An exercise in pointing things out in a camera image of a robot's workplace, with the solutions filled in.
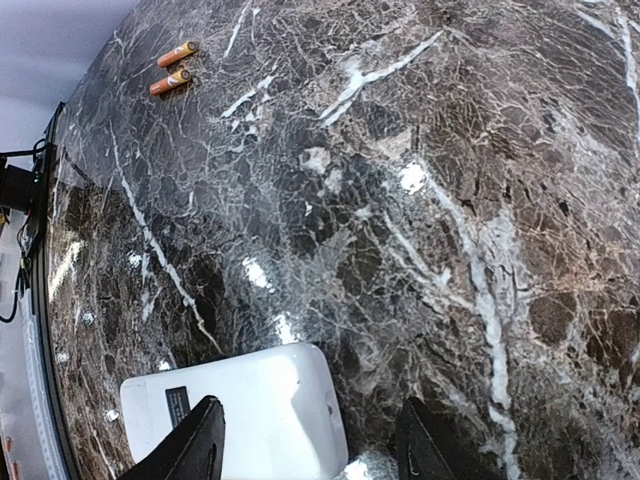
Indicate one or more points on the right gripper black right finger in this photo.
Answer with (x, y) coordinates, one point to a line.
(417, 455)

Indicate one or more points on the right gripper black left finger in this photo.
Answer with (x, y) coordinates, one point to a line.
(192, 451)

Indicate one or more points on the white remote control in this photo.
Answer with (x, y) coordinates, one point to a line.
(281, 412)

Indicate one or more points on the orange battery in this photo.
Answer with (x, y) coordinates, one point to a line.
(171, 82)
(176, 54)

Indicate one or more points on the white slotted cable duct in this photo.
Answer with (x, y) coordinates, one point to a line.
(53, 457)

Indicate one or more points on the black front rail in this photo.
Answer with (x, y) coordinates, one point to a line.
(39, 292)

